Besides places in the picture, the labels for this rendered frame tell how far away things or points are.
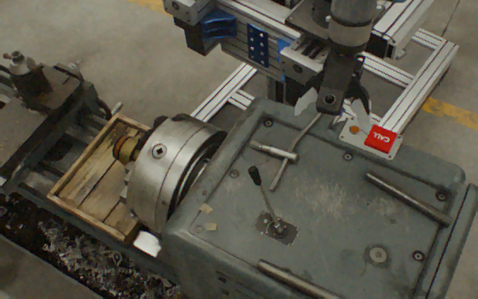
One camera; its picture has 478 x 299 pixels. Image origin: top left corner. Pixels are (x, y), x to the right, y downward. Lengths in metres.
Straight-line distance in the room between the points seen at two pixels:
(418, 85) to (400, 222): 1.67
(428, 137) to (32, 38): 2.41
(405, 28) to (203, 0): 0.66
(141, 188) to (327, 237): 0.46
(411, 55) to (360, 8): 2.03
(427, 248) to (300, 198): 0.28
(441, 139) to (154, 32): 1.77
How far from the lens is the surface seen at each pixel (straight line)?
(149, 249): 1.61
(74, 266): 2.00
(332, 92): 0.98
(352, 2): 0.94
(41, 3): 3.86
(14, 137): 1.83
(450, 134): 2.96
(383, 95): 2.76
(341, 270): 1.14
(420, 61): 2.95
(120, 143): 1.50
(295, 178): 1.23
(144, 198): 1.34
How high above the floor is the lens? 2.31
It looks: 55 degrees down
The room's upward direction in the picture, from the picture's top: 7 degrees counter-clockwise
